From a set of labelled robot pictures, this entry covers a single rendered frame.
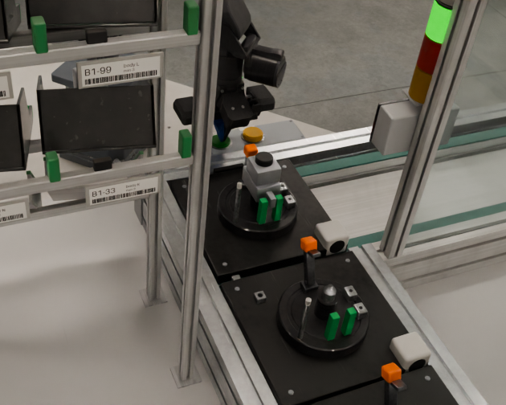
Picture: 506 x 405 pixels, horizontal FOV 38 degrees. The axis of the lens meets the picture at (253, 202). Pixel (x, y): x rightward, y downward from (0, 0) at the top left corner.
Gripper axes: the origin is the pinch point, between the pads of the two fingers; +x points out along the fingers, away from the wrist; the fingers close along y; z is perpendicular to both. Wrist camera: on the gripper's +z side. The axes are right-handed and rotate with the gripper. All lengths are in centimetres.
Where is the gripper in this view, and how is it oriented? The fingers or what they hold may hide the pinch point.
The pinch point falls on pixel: (222, 126)
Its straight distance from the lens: 143.9
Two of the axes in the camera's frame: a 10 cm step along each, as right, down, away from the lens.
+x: -0.8, 7.4, 6.7
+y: 9.2, -2.1, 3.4
